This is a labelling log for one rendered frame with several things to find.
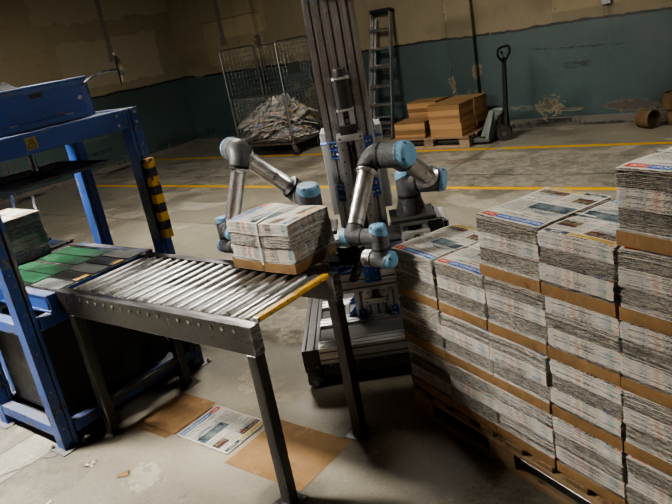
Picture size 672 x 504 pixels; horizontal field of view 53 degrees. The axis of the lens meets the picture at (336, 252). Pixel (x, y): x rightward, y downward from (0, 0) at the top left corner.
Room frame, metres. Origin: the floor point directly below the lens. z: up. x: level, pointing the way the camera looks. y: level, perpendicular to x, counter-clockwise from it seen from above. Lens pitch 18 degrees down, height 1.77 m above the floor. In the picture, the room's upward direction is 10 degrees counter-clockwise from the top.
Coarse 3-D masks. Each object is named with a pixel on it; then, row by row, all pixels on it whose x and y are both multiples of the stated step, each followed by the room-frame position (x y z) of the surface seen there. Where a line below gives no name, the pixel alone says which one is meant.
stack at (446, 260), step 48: (432, 240) 2.74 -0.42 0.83; (432, 288) 2.53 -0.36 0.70; (480, 288) 2.27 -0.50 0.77; (432, 336) 2.57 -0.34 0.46; (480, 336) 2.29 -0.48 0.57; (528, 336) 2.07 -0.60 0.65; (576, 336) 1.88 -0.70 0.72; (432, 384) 2.62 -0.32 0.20; (480, 384) 2.32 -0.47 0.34; (528, 384) 2.08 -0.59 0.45; (576, 384) 1.89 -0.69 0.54; (480, 432) 2.35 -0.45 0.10; (528, 432) 2.11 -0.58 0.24; (576, 432) 1.90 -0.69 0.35; (624, 432) 1.74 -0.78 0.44; (528, 480) 2.12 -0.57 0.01; (624, 480) 1.74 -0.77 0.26
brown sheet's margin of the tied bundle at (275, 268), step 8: (328, 248) 2.85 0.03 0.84; (312, 256) 2.76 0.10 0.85; (320, 256) 2.80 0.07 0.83; (272, 264) 2.76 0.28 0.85; (280, 264) 2.73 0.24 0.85; (304, 264) 2.72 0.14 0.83; (312, 264) 2.76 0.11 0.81; (280, 272) 2.74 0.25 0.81; (288, 272) 2.70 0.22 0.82; (296, 272) 2.68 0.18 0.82
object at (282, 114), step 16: (304, 48) 10.82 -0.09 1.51; (256, 64) 11.51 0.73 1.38; (288, 64) 10.32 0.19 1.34; (288, 80) 10.29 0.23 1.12; (240, 96) 11.11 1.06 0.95; (256, 96) 10.51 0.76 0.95; (272, 96) 10.33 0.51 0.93; (288, 96) 10.23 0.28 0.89; (256, 112) 10.89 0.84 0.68; (272, 112) 10.44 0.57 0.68; (288, 112) 10.16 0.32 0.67; (304, 112) 10.49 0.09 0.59; (320, 112) 10.77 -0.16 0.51; (256, 128) 10.69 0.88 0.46; (272, 128) 10.48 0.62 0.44; (288, 128) 10.40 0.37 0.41; (304, 128) 10.39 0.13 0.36; (256, 144) 10.68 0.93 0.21; (272, 144) 10.45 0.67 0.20; (288, 144) 10.23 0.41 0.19
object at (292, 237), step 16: (304, 208) 2.92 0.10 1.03; (320, 208) 2.87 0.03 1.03; (272, 224) 2.73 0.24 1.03; (288, 224) 2.70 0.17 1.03; (304, 224) 2.77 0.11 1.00; (320, 224) 2.84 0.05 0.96; (272, 240) 2.75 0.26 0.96; (288, 240) 2.69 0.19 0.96; (304, 240) 2.74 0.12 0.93; (320, 240) 2.82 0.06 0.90; (272, 256) 2.76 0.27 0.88; (288, 256) 2.70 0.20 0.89; (304, 256) 2.72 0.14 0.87
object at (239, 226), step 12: (264, 204) 3.10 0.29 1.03; (276, 204) 3.07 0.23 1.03; (240, 216) 2.95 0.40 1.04; (252, 216) 2.92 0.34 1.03; (264, 216) 2.90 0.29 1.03; (228, 228) 2.91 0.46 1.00; (240, 228) 2.86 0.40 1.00; (240, 240) 2.88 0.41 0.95; (252, 240) 2.83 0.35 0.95; (240, 252) 2.89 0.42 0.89; (252, 252) 2.84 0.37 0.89
